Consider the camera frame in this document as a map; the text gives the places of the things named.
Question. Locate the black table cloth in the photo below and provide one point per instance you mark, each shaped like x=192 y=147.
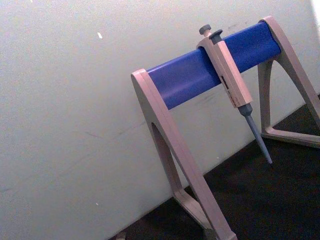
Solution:
x=262 y=195

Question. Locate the grey stand with blue bar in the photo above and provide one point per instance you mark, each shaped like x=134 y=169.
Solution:
x=185 y=75

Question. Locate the grey pipette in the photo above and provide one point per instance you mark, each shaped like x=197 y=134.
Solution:
x=231 y=72

